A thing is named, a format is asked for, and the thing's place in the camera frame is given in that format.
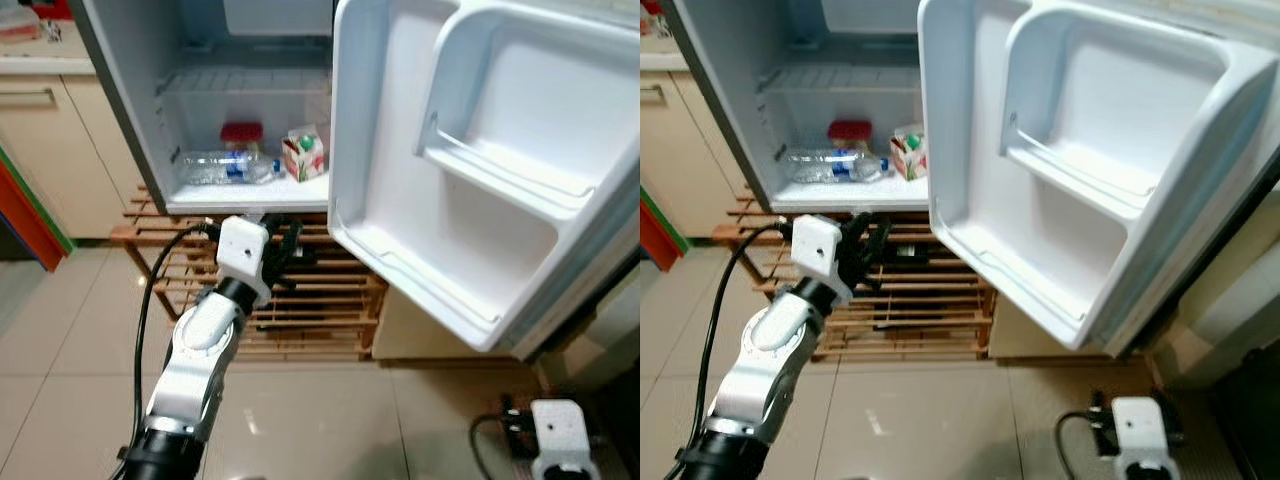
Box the fridge door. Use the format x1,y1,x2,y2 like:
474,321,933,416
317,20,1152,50
917,0,1280,355
327,0,641,355

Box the grey fridge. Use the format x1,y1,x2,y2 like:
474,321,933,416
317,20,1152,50
68,0,641,363
658,0,1280,359

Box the wooden slat rack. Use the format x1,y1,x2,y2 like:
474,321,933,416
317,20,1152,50
109,185,390,363
711,188,997,364

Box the clear plastic water bottle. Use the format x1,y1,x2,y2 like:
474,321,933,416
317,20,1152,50
782,147,890,185
174,147,284,188

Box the red lid jar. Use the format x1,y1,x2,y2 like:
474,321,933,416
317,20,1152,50
827,119,874,152
219,121,266,154

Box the cream kitchen cabinet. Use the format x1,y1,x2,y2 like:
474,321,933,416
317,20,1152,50
0,55,133,243
640,50,748,243

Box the orange green blue board stack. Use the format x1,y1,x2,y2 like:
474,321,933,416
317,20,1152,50
0,145,77,274
640,185,682,272

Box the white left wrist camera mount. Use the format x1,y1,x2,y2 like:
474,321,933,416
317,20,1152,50
215,215,272,307
789,214,844,307

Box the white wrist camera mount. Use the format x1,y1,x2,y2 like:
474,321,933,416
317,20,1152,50
1111,396,1175,480
789,214,844,307
527,399,593,480
215,215,272,307

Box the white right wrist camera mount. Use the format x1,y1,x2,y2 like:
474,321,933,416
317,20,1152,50
527,399,593,480
1111,396,1175,480

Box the white wire fridge shelf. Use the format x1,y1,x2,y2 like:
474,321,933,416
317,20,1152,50
158,66,334,98
758,64,927,97

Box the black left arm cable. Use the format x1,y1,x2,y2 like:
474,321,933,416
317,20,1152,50
117,221,220,480
694,221,794,480

